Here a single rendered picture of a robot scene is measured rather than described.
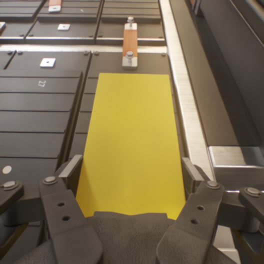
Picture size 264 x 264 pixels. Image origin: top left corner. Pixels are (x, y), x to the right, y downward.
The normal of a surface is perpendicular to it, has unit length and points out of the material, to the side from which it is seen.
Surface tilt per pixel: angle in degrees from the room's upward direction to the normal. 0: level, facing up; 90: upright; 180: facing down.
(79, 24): 0
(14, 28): 0
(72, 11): 0
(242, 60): 90
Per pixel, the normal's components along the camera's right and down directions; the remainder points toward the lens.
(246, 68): -1.00, -0.02
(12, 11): 0.01, -0.58
